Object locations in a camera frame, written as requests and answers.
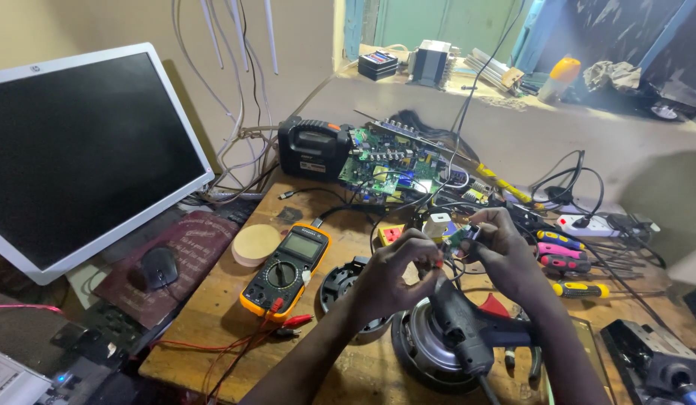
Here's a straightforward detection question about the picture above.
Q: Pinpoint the long black hanging cable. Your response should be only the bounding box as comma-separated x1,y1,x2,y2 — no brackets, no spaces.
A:
446,0,528,186

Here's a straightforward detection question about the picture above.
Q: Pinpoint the red triangular plastic piece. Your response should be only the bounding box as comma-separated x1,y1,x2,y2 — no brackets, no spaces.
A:
479,293,512,318

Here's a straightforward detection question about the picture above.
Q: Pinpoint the maroon mouse pad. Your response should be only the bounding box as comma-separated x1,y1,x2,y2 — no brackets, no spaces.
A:
93,211,240,330

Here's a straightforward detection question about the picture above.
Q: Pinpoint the black computer mouse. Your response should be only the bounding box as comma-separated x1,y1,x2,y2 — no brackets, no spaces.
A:
141,246,180,291

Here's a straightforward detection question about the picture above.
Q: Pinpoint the black metal device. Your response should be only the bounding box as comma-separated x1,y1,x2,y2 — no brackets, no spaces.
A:
600,319,696,405

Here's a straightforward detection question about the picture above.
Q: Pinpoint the black box of batteries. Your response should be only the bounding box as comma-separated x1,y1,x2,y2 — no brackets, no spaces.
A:
358,51,399,81

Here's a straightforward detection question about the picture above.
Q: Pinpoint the pink handled screwdriver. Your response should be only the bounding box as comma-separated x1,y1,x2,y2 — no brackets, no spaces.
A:
536,242,588,261

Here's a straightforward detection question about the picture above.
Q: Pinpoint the black usb cable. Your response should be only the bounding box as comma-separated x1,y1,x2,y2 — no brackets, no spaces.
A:
278,187,349,204

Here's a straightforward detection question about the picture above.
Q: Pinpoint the red and yellow socket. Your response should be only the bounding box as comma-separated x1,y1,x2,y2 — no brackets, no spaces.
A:
378,224,406,247

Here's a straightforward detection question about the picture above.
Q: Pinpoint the person's right hand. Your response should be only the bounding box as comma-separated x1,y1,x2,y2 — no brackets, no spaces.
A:
460,207,543,305

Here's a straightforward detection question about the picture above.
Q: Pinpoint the white power strip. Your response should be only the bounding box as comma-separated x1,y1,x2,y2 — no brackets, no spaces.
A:
556,214,661,237

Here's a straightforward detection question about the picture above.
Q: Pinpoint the bottle with orange cap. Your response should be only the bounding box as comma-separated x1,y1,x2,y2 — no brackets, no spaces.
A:
537,57,582,104

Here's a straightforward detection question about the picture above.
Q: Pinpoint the metal transformer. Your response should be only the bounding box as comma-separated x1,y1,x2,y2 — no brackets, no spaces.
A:
409,40,460,90

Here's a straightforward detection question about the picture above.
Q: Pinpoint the black round plastic cover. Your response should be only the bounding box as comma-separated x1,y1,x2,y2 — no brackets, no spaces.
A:
320,256,394,334

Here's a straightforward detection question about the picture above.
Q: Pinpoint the round wooden disc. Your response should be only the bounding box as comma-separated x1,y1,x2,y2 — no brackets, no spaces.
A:
231,224,282,267

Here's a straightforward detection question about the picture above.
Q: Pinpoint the white framed computer monitor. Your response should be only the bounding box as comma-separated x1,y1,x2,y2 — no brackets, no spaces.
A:
0,42,215,286

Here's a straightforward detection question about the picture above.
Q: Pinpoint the small green circuit board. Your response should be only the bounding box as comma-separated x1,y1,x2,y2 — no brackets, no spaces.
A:
443,224,483,251

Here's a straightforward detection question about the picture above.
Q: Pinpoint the large green circuit board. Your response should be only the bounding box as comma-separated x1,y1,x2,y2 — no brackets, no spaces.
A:
338,126,455,203

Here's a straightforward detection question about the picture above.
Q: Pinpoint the bundle of white strips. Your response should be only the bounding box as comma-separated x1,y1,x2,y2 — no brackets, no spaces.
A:
465,48,526,93

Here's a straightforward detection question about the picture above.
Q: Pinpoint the person's left hand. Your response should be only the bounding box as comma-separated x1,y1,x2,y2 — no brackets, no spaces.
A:
350,228,445,333

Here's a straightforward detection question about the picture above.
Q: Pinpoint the white charger adaptor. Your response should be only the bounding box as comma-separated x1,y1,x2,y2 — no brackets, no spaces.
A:
422,213,451,240

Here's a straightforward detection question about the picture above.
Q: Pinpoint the yellow and black screwdriver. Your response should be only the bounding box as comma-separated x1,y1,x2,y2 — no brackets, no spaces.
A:
552,280,610,299

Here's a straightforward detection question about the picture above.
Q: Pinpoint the bundle of white cables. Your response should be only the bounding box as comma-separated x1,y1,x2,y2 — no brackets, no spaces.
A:
172,0,281,204

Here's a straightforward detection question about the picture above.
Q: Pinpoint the blue and yellow screwdriver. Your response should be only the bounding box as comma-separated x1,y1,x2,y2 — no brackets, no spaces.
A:
536,229,586,251

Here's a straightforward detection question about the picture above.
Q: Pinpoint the red and black screwdriver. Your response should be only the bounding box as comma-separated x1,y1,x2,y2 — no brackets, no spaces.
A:
540,254,592,273

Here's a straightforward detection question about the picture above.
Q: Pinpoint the red multimeter probe clip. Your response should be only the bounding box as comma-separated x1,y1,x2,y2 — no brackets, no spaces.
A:
267,297,315,338

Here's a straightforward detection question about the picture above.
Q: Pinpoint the yellow handled tool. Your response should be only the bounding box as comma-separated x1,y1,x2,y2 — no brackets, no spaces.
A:
476,163,533,204

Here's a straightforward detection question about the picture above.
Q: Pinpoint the white device with blue light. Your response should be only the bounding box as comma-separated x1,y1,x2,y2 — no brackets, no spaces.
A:
0,346,53,405

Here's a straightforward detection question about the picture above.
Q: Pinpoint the yellow digital multimeter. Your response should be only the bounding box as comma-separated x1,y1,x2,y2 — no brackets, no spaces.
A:
239,223,332,323

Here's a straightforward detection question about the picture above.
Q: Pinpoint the black soldering gun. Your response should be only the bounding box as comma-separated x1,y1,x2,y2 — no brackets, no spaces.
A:
429,276,537,378

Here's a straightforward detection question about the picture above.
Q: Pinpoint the pink cable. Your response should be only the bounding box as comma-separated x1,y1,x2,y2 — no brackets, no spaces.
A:
0,303,64,316

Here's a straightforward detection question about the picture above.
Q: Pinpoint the crumpled grey rag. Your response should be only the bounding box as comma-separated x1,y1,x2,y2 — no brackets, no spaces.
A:
583,60,642,93

